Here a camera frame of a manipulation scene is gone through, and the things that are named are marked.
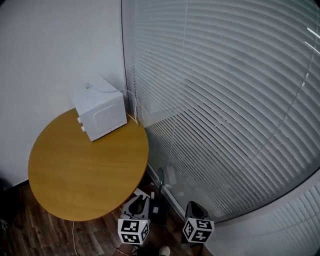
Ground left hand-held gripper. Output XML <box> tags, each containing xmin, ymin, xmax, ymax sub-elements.
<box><xmin>117</xmin><ymin>195</ymin><xmax>151</xmax><ymax>245</ymax></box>

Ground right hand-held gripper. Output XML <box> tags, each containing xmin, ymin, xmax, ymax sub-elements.
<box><xmin>181</xmin><ymin>200</ymin><xmax>215</xmax><ymax>245</ymax></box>

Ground black long-handled dustpan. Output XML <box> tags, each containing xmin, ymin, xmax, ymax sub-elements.
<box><xmin>149</xmin><ymin>167</ymin><xmax>168</xmax><ymax>225</ymax></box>

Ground person's left forearm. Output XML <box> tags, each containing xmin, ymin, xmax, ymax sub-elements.
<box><xmin>117</xmin><ymin>242</ymin><xmax>137</xmax><ymax>256</ymax></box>

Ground white paper sheet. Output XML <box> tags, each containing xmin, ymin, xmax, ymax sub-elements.
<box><xmin>132</xmin><ymin>188</ymin><xmax>151</xmax><ymax>201</ymax></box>

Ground round wooden table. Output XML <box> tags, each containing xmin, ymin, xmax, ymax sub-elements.
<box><xmin>27</xmin><ymin>107</ymin><xmax>150</xmax><ymax>222</ymax></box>

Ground white microwave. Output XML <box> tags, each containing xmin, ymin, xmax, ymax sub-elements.
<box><xmin>72</xmin><ymin>76</ymin><xmax>128</xmax><ymax>143</ymax></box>

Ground grey window blinds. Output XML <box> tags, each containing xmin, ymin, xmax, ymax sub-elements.
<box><xmin>249</xmin><ymin>182</ymin><xmax>320</xmax><ymax>256</ymax></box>
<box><xmin>129</xmin><ymin>0</ymin><xmax>320</xmax><ymax>223</ymax></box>

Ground thin white floor cable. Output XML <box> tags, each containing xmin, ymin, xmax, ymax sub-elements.
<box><xmin>71</xmin><ymin>220</ymin><xmax>78</xmax><ymax>256</ymax></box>

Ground white microwave cable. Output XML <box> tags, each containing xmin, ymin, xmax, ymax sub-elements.
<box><xmin>84</xmin><ymin>83</ymin><xmax>141</xmax><ymax>126</ymax></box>

